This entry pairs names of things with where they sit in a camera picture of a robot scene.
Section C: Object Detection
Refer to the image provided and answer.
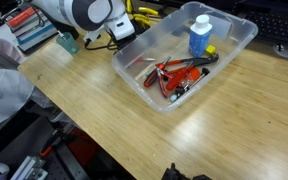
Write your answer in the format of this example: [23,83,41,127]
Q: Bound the red-handled pliers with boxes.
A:
[143,55,173,89]

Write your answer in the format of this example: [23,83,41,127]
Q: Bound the red wire cutter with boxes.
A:
[156,67,174,100]

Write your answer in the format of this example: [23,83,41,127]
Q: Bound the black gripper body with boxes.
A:
[112,32,137,51]

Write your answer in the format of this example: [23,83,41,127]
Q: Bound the red flat case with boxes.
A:
[7,7,39,30]

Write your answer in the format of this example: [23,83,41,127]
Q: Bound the small red-handled cutter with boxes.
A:
[127,56,158,69]

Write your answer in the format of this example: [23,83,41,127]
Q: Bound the grey monitor stand base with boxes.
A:
[272,43,288,61]

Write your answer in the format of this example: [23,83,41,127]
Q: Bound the yellow-handled scissors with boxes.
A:
[132,7,160,30]

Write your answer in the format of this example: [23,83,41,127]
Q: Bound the white blue plastic bottle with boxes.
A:
[188,14,214,58]

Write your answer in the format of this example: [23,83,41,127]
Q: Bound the red-orange screwdriver handle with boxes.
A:
[165,64,202,93]

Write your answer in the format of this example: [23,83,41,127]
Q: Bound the clear plastic storage container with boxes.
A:
[111,1,259,114]

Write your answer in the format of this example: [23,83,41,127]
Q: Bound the black device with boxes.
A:
[161,162,212,180]

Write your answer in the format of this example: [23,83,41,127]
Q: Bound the stack of books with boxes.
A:
[5,6,59,55]

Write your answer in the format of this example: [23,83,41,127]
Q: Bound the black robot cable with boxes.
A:
[83,29,119,52]

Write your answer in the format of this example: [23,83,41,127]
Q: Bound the long orange black pliers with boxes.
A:
[155,53,220,70]

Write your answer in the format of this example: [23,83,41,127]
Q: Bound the orange-handled clamp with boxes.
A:
[38,128,66,158]

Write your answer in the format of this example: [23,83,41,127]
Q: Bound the small yellow cube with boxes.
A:
[205,45,218,57]

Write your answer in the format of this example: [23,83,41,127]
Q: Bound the black computer keyboard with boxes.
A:
[243,5,288,48]

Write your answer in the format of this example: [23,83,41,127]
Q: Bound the yellow-handled pliers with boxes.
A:
[125,0,134,15]

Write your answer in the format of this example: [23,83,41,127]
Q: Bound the small black block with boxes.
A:
[174,85,186,98]

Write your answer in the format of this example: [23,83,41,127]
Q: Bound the white plastic sheet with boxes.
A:
[0,35,53,127]

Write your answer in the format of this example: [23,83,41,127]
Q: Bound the teal plastic cup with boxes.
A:
[56,32,81,56]

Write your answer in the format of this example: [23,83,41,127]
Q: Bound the aluminium extrusion profile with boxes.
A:
[10,155,50,180]

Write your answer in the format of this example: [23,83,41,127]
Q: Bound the red box under table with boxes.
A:
[66,128,102,168]

